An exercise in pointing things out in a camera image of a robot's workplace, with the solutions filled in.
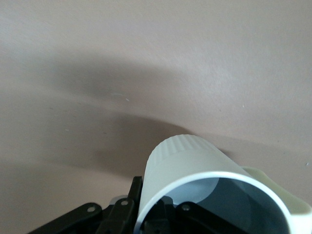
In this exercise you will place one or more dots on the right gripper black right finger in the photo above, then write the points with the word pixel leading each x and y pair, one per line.
pixel 192 215

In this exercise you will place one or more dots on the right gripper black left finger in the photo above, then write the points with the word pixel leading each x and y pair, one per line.
pixel 122 212

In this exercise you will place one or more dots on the grey ribbed mug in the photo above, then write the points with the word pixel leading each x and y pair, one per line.
pixel 195 158

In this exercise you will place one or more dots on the brown table cover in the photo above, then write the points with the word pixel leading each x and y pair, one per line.
pixel 156 61

